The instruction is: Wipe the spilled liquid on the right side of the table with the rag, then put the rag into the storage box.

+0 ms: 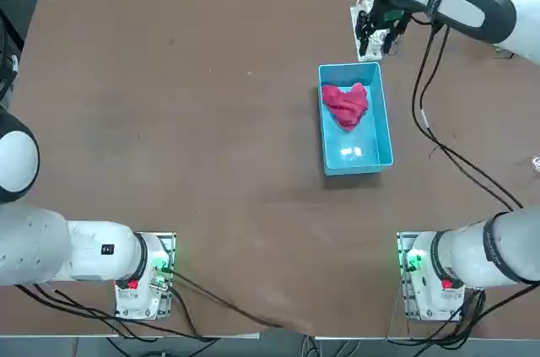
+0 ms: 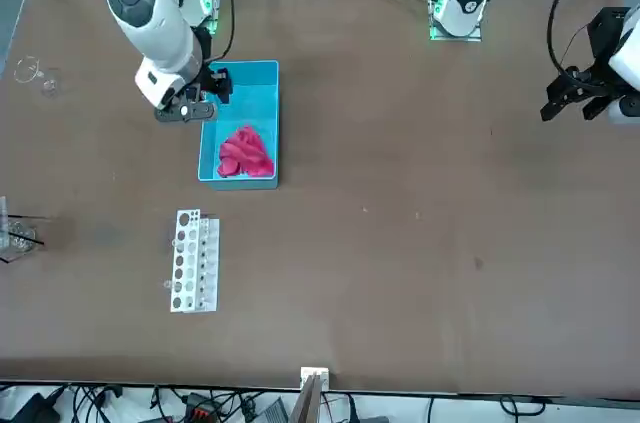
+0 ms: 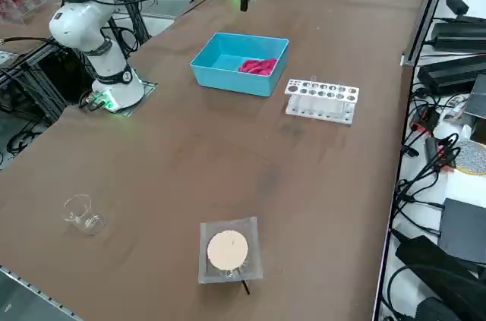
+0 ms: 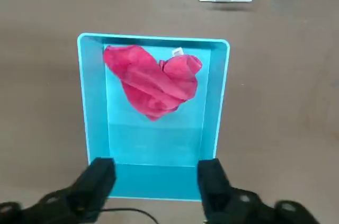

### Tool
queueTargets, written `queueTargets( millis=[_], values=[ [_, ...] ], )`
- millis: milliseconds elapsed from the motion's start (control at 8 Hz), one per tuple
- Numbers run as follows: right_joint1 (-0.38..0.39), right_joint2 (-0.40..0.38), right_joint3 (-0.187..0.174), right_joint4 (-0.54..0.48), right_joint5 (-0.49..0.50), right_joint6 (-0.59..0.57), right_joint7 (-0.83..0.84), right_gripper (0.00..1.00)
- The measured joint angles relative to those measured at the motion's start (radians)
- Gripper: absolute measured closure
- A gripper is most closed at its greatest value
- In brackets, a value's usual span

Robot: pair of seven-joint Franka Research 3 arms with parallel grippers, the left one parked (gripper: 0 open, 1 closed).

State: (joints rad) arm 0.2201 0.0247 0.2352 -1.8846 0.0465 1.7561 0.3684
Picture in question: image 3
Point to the aluminium camera post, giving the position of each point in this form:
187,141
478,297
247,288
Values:
428,6

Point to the blue plastic storage box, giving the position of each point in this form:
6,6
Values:
228,84

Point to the thin black stick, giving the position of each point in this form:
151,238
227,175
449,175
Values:
245,287

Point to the black flat box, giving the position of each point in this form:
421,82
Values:
463,230

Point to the small black power adapter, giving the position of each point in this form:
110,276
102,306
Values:
457,4

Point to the clear test tube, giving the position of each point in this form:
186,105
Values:
313,80

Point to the black red connector block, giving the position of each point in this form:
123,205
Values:
427,120

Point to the round grey disc gold rim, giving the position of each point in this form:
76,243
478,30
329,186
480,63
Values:
472,158

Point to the white test tube rack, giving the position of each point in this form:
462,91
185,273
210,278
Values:
348,112

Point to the clear glass beaker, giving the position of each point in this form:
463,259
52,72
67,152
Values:
89,222

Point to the round beige disc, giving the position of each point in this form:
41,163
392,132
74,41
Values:
228,250

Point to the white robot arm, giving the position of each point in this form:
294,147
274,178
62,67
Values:
79,25

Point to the pink rag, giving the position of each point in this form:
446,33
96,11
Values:
258,67

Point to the dark cardboard box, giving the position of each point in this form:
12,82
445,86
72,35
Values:
476,101

